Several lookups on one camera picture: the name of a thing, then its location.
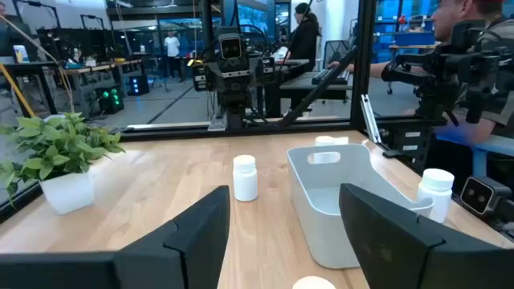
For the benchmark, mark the white pill bottle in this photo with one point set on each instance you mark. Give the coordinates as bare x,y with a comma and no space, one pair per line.
313,283
325,140
435,188
245,180

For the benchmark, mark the black desk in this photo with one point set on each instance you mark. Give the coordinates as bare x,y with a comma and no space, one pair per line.
305,90

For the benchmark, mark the black frame post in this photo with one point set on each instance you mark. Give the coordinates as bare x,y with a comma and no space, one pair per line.
363,60

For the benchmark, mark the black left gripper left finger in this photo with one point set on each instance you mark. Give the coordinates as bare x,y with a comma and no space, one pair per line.
120,269

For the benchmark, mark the white plastic basket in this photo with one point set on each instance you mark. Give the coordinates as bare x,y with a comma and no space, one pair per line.
313,225

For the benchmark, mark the computer tower with green lights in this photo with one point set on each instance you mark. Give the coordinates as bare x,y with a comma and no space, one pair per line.
110,99

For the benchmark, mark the wooden workbench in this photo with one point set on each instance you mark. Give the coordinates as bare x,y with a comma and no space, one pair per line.
100,66

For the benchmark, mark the black diagonal frame brace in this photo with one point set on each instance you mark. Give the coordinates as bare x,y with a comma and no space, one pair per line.
317,90

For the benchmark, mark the silver metal bracket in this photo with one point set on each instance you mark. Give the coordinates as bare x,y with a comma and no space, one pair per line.
370,118

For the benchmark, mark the black table-level camera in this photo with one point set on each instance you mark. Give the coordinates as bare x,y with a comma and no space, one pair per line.
478,196

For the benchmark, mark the black mesh chair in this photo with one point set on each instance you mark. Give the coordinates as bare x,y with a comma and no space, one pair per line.
335,52

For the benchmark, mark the seated person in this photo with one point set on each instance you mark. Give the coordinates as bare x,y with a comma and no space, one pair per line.
445,16

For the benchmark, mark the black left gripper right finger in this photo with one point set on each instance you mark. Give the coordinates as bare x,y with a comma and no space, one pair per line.
401,257

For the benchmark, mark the black keyboard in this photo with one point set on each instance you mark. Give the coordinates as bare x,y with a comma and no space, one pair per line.
327,76

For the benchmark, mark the distant standing person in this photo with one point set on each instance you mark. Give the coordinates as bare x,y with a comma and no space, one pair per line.
172,46

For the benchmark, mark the computer tower with blue lights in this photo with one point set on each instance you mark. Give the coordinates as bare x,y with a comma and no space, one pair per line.
137,85

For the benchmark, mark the green plant in white pot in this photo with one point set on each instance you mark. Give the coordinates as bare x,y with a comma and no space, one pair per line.
60,148

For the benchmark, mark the black mount block with labels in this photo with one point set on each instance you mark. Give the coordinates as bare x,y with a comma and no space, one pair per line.
405,142

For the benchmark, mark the black table frame rail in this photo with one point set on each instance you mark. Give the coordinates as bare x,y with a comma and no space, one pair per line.
16,204
180,130

